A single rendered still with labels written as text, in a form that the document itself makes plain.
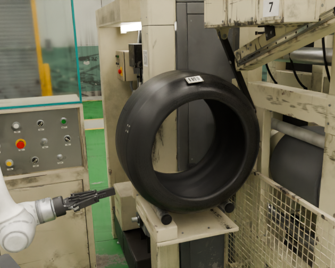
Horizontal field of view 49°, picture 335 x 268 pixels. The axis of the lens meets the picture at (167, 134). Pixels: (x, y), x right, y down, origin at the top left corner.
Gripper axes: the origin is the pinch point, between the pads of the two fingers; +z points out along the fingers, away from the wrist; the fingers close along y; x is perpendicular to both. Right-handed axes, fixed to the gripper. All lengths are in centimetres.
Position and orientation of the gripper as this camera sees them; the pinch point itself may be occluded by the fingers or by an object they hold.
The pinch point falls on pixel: (106, 192)
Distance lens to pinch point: 148.4
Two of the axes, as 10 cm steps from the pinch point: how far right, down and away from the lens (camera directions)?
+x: 1.6, 9.4, 3.0
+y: -3.2, -2.4, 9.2
